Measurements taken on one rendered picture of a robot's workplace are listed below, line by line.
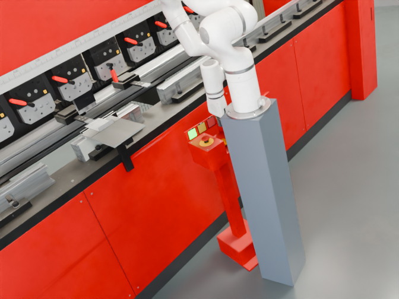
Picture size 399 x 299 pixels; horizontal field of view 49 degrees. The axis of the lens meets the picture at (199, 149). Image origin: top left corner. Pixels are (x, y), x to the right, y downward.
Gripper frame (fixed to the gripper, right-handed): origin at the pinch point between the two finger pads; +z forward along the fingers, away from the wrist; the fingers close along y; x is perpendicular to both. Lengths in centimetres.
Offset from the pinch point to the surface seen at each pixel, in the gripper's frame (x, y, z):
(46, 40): -52, -35, -58
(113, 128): -44, -22, -14
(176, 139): -14.0, -23.3, 11.9
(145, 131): -27.8, -25.4, -0.9
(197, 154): -15.3, -3.8, 11.9
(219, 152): -8.6, 6.0, 10.3
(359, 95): 168, -37, 85
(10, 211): -99, -21, -5
